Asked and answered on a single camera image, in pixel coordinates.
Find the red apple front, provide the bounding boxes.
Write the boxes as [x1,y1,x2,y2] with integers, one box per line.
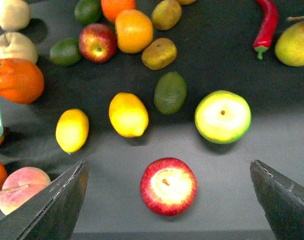
[140,157,198,217]

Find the pink peach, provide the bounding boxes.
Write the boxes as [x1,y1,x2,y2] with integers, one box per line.
[0,166,51,215]

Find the golden pear apple back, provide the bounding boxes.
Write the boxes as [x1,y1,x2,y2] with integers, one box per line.
[177,0,196,6]

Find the green lime front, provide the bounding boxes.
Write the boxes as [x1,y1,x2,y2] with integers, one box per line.
[50,37,83,67]

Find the white pear lying sideways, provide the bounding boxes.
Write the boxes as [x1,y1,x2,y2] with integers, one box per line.
[0,0,31,31]

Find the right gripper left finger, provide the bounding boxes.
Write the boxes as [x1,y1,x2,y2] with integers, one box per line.
[0,159,89,240]

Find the green lime back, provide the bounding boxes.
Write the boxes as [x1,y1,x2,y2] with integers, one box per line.
[74,0,102,26]

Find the yellow lemon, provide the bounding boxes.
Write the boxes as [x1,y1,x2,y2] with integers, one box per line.
[108,92,149,138]
[55,108,89,154]

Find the green lime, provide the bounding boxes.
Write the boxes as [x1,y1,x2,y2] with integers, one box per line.
[74,0,102,26]
[50,37,83,67]

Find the green avocado right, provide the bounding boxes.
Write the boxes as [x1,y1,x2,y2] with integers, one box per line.
[154,71,187,115]

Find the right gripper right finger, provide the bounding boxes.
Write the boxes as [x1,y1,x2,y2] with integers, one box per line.
[250,160,304,240]

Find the red yellow apple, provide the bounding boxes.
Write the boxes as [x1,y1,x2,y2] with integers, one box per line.
[78,23,117,64]

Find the green apple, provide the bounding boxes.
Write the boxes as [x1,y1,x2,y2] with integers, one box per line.
[194,90,252,145]

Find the white pear centre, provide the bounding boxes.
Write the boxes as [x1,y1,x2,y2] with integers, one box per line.
[0,31,38,64]

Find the large round orange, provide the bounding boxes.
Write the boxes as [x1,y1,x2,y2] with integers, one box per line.
[0,58,44,105]

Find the brown kiwi near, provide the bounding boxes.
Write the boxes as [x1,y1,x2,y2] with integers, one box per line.
[141,37,177,71]

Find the yellow green pear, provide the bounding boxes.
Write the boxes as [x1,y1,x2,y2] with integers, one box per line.
[275,16,304,67]

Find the brown kiwi far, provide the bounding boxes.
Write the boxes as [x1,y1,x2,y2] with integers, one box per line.
[151,0,182,31]

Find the brown kiwi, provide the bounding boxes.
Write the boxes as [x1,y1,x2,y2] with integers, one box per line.
[141,37,177,71]
[151,0,182,31]

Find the red chili pepper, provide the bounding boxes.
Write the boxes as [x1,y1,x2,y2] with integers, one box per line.
[252,0,279,60]

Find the small round orange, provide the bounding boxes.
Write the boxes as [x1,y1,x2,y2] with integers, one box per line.
[101,0,136,24]

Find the yellow orange persimmon fruit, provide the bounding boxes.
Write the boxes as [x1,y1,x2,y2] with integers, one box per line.
[115,9,154,54]

